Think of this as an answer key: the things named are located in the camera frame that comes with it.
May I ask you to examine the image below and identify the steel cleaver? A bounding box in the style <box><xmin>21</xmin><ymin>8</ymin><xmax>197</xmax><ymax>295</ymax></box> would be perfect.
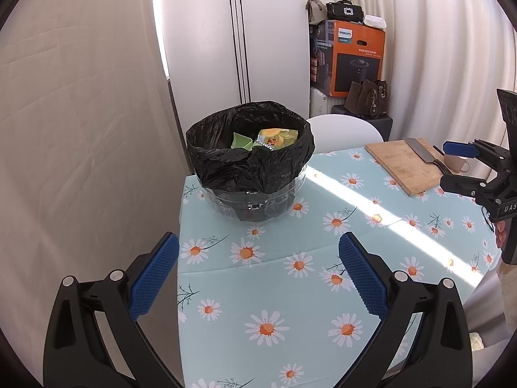
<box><xmin>404</xmin><ymin>137</ymin><xmax>452</xmax><ymax>176</ymax></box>

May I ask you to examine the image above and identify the black stool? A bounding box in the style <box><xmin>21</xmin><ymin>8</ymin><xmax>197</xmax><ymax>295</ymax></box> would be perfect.
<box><xmin>331</xmin><ymin>104</ymin><xmax>393</xmax><ymax>142</ymax></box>

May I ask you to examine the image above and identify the white wardrobe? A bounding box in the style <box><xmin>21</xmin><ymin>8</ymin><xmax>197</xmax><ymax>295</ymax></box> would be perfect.
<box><xmin>155</xmin><ymin>0</ymin><xmax>313</xmax><ymax>118</ymax></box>

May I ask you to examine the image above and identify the orange green wrapper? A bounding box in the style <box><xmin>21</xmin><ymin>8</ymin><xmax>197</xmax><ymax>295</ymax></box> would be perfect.
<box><xmin>252</xmin><ymin>128</ymin><xmax>300</xmax><ymax>152</ymax></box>

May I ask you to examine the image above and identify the beige mug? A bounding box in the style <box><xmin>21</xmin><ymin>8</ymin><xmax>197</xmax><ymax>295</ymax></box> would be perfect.
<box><xmin>443</xmin><ymin>153</ymin><xmax>471</xmax><ymax>173</ymax></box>

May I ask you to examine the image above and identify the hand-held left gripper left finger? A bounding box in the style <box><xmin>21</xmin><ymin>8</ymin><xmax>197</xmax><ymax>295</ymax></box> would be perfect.
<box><xmin>44</xmin><ymin>232</ymin><xmax>180</xmax><ymax>388</ymax></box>

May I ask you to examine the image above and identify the white chair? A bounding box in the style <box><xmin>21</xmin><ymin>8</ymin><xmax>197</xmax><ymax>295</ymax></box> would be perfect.
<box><xmin>306</xmin><ymin>114</ymin><xmax>384</xmax><ymax>155</ymax></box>

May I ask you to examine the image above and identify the brown handbag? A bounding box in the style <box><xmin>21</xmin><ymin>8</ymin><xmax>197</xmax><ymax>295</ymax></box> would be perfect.
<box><xmin>343</xmin><ymin>79</ymin><xmax>389</xmax><ymax>120</ymax></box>

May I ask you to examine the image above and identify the person's right hand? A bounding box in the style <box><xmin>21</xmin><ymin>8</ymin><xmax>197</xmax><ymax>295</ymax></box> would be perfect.
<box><xmin>493</xmin><ymin>220</ymin><xmax>507</xmax><ymax>251</ymax></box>

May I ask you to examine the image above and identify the beige handbag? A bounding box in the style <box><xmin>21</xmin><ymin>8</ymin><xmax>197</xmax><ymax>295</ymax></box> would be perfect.
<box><xmin>306</xmin><ymin>0</ymin><xmax>327</xmax><ymax>25</ymax></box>

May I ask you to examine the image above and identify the wooden cutting board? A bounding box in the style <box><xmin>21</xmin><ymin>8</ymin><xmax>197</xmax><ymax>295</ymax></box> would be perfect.
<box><xmin>364</xmin><ymin>137</ymin><xmax>459</xmax><ymax>197</ymax></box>

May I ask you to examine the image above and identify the daisy print tablecloth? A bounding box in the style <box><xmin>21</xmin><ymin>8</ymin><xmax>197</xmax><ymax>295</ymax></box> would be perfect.
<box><xmin>177</xmin><ymin>145</ymin><xmax>503</xmax><ymax>388</ymax></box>

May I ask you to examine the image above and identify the orange appliance box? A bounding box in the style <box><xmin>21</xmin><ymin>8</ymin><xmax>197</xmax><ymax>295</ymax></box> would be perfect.
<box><xmin>309</xmin><ymin>19</ymin><xmax>386</xmax><ymax>98</ymax></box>

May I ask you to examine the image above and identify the white ribbed appliance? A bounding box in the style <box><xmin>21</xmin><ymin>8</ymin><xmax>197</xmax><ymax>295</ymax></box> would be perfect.
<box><xmin>309</xmin><ymin>88</ymin><xmax>338</xmax><ymax>119</ymax></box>

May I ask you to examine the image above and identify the white curtain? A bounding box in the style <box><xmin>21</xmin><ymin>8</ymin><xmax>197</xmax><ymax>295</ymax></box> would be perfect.
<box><xmin>351</xmin><ymin>0</ymin><xmax>517</xmax><ymax>178</ymax></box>

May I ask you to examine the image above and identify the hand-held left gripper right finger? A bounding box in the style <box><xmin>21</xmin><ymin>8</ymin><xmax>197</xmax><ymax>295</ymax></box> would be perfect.
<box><xmin>338</xmin><ymin>232</ymin><xmax>473</xmax><ymax>388</ymax></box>

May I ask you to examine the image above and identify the black bag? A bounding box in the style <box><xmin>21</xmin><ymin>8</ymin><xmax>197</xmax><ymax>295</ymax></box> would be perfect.
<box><xmin>326</xmin><ymin>0</ymin><xmax>364</xmax><ymax>23</ymax></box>

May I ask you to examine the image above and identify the clear plastic bin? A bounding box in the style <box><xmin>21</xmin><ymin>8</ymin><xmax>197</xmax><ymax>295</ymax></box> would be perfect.
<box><xmin>198</xmin><ymin>162</ymin><xmax>308</xmax><ymax>223</ymax></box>

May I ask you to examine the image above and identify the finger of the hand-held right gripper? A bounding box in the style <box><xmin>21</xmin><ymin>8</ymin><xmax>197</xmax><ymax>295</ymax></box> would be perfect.
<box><xmin>442</xmin><ymin>138</ymin><xmax>513</xmax><ymax>170</ymax></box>
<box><xmin>439</xmin><ymin>174</ymin><xmax>499</xmax><ymax>200</ymax></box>

